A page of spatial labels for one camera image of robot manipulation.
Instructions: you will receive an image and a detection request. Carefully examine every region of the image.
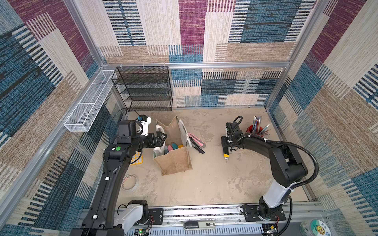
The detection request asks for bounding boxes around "green Christmas burlap tote bag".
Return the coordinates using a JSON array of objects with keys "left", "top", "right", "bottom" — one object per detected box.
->
[{"left": 153, "top": 117, "right": 193, "bottom": 176}]

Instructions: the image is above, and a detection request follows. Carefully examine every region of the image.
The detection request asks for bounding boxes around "black grey utility knife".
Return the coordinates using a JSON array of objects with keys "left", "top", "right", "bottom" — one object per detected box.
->
[{"left": 190, "top": 137, "right": 205, "bottom": 154}]

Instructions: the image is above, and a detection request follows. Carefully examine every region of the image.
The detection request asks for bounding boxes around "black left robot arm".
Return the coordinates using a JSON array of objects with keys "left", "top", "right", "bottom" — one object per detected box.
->
[{"left": 70, "top": 115, "right": 167, "bottom": 236}]

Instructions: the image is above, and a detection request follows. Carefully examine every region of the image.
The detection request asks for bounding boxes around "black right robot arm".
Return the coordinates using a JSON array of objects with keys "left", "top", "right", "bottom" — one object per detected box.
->
[{"left": 221, "top": 116, "right": 319, "bottom": 221}]

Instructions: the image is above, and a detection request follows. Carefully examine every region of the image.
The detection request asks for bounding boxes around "red pen cup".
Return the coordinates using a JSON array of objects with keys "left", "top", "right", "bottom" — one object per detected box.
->
[{"left": 246, "top": 125, "right": 263, "bottom": 136}]

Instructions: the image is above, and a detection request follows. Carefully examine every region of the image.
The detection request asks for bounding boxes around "yellow calculator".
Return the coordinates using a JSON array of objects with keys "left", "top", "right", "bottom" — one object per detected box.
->
[{"left": 130, "top": 151, "right": 143, "bottom": 166}]

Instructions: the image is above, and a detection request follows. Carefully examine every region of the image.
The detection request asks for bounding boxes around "clear tape roll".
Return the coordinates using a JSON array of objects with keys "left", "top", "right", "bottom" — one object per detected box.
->
[{"left": 121, "top": 174, "right": 139, "bottom": 192}]

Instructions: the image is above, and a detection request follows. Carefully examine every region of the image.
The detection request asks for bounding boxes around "green white round sticker can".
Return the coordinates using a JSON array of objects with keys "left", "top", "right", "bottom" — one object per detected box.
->
[{"left": 299, "top": 219, "right": 331, "bottom": 236}]

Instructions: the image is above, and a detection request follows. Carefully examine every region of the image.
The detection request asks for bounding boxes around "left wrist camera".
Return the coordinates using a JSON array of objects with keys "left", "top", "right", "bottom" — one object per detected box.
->
[{"left": 137, "top": 115, "right": 151, "bottom": 136}]

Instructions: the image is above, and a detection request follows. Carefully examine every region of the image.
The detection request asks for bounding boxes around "black wire mesh shelf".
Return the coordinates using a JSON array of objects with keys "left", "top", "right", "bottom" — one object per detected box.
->
[{"left": 112, "top": 66, "right": 173, "bottom": 112}]

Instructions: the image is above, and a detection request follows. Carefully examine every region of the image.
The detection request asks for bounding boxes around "white wire mesh tray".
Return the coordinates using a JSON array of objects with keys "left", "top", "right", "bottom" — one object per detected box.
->
[{"left": 65, "top": 70, "right": 115, "bottom": 132}]

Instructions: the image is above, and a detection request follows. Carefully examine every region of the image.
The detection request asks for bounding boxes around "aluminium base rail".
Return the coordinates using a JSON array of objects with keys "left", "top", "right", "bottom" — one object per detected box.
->
[{"left": 126, "top": 202, "right": 327, "bottom": 236}]

